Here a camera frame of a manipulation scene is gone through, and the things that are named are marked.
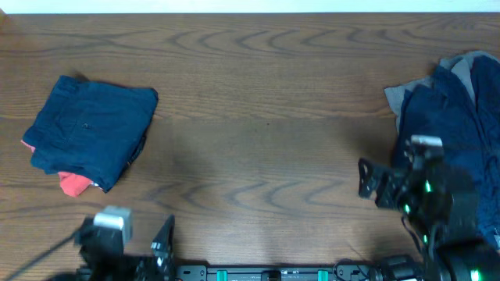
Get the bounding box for dark blue denim shorts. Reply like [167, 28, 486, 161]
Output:
[22, 76, 159, 192]

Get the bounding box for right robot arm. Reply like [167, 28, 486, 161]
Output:
[358, 158, 499, 281]

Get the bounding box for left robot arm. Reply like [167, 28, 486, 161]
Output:
[48, 215, 176, 281]

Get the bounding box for dark blue garment pile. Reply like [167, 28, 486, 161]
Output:
[391, 56, 499, 248]

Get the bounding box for black white patterned garment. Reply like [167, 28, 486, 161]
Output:
[126, 135, 147, 168]

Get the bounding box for red folded garment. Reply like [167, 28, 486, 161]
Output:
[20, 140, 99, 197]

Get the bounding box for grey garment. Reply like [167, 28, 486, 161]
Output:
[384, 51, 499, 130]

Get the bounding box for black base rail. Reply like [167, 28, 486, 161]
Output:
[173, 264, 427, 281]

